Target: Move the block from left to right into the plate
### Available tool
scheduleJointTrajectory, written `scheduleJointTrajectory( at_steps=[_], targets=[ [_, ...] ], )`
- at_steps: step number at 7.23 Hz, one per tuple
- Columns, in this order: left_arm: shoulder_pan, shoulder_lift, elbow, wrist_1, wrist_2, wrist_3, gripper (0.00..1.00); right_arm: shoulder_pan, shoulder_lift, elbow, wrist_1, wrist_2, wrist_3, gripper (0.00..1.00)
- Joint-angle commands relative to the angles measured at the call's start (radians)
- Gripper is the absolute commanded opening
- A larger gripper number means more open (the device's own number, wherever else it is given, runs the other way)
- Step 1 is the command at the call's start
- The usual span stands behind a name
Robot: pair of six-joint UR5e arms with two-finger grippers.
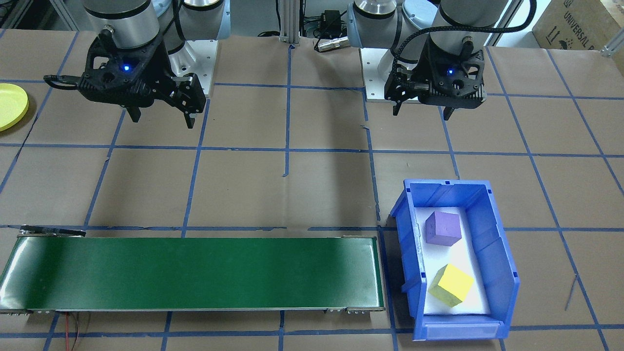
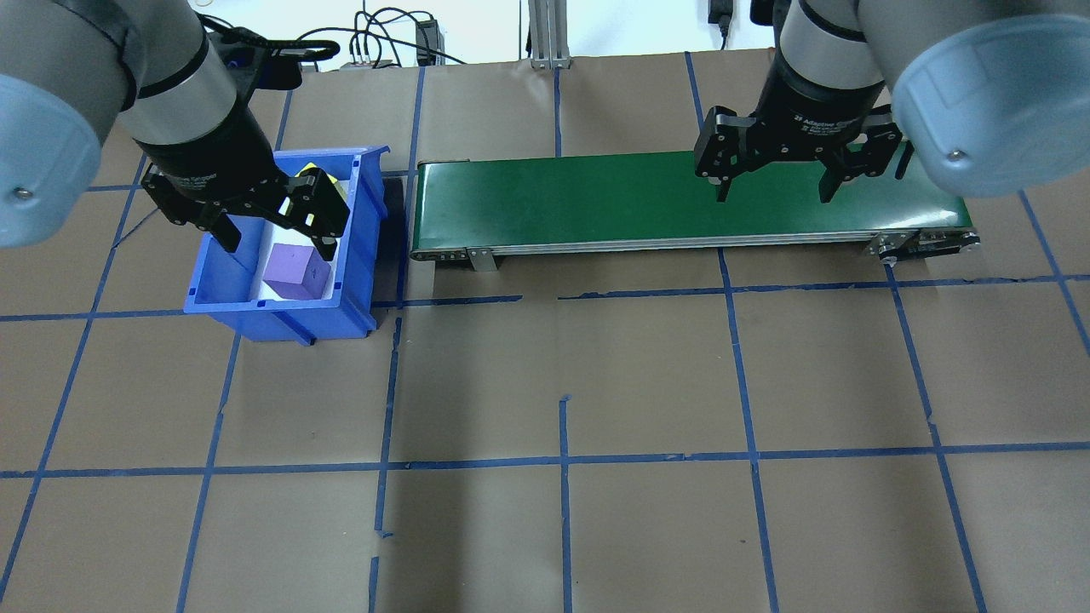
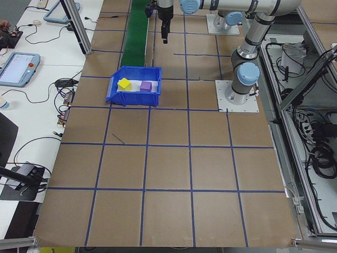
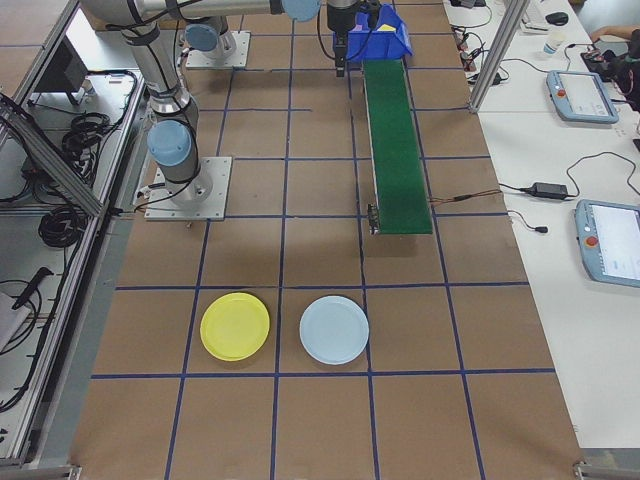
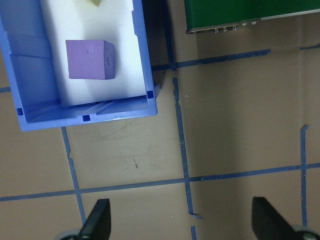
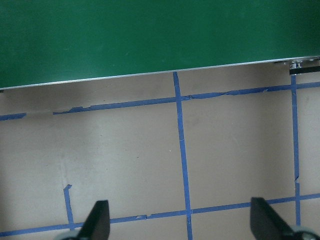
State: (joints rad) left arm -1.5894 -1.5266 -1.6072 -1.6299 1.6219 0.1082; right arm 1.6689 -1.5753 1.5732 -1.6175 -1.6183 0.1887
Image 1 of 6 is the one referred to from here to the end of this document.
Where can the aluminium profile bar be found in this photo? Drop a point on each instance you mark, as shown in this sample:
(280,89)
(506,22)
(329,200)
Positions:
(63,14)
(614,48)

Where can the blue plastic storage bin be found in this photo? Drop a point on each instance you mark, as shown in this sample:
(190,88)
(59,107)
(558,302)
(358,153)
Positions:
(458,331)

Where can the yellow plate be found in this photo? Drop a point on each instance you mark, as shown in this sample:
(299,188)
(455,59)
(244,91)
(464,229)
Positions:
(9,105)

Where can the purple foam block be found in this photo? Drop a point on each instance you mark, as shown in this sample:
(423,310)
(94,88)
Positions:
(443,229)

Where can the silver cylindrical connector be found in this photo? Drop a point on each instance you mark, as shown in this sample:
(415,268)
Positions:
(331,45)

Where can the brown cardboard box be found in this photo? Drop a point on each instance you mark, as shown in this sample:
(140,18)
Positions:
(575,24)

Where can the green conveyor belt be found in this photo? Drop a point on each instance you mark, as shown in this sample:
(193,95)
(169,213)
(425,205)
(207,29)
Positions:
(195,273)

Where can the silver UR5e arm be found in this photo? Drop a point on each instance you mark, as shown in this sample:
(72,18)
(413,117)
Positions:
(122,19)
(375,24)

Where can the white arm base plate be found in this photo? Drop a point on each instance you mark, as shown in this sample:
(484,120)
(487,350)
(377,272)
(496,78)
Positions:
(375,92)
(204,58)

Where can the yellow foam block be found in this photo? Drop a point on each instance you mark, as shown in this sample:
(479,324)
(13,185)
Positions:
(451,285)

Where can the black power adapter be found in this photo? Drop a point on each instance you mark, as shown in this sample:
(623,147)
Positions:
(331,20)

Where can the white foam sheet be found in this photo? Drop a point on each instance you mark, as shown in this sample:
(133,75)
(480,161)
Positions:
(434,253)

